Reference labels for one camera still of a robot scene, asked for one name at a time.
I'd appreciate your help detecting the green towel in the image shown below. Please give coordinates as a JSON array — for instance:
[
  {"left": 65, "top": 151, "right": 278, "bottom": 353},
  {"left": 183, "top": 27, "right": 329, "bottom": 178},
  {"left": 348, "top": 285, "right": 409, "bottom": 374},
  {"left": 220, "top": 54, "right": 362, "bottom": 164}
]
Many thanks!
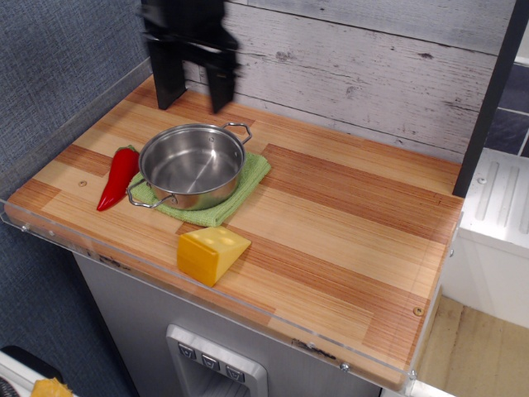
[{"left": 126, "top": 152, "right": 271, "bottom": 227}]

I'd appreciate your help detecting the silver dispenser panel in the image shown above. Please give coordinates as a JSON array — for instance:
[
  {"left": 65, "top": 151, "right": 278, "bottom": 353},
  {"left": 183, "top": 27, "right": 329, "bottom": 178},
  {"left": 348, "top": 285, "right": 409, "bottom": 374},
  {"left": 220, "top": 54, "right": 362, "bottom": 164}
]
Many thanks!
[{"left": 166, "top": 324, "right": 269, "bottom": 397}]

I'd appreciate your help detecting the yellow object at corner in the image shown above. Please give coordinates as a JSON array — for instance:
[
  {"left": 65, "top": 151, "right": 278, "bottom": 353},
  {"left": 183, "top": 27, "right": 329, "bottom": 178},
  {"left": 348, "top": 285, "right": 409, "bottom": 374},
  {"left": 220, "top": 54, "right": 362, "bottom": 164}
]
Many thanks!
[{"left": 30, "top": 378, "right": 74, "bottom": 397}]

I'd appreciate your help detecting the stainless steel pot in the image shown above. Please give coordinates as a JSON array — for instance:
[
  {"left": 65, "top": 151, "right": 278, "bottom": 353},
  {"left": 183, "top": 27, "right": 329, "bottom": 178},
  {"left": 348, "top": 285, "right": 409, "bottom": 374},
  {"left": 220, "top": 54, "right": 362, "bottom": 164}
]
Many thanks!
[{"left": 126, "top": 122, "right": 253, "bottom": 211}]

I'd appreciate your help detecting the white toy sink counter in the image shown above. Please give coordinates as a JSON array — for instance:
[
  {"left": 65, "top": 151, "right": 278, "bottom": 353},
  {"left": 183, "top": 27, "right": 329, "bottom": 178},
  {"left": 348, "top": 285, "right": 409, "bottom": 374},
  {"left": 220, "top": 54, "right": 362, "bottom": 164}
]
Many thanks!
[{"left": 441, "top": 149, "right": 528, "bottom": 327}]

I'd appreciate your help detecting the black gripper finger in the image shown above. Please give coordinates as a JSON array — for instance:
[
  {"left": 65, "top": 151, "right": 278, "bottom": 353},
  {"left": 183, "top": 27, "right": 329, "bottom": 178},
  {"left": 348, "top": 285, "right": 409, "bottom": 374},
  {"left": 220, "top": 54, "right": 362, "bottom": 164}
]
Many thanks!
[{"left": 205, "top": 64, "right": 238, "bottom": 113}]

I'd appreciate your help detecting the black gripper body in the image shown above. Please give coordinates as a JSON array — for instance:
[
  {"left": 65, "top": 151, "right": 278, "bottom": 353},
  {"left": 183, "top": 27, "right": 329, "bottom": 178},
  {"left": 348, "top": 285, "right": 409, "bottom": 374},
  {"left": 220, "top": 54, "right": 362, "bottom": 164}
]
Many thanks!
[{"left": 139, "top": 1, "right": 239, "bottom": 79}]

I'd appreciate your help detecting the red chili pepper toy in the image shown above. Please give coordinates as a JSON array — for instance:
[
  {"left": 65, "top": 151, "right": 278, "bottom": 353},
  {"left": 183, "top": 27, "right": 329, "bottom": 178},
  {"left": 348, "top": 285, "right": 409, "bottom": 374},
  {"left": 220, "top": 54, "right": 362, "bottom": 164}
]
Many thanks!
[{"left": 97, "top": 145, "right": 140, "bottom": 212}]

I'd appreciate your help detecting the grey toy cabinet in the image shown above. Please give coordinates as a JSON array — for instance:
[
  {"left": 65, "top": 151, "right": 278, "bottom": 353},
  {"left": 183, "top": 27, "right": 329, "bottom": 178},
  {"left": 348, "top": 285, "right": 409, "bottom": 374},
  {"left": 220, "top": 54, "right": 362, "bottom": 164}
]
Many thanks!
[{"left": 75, "top": 255, "right": 381, "bottom": 396}]

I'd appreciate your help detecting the dark grey right post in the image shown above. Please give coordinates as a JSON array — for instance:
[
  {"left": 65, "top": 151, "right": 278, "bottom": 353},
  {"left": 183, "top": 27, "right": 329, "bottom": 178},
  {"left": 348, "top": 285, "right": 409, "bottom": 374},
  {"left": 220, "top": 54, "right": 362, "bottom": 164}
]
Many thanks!
[{"left": 452, "top": 0, "right": 528, "bottom": 198}]

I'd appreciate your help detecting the yellow cheese wedge toy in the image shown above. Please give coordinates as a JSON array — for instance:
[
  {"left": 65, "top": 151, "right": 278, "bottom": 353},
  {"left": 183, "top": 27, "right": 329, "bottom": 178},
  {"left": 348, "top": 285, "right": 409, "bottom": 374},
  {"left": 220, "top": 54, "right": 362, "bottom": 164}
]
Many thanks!
[{"left": 177, "top": 226, "right": 251, "bottom": 287}]

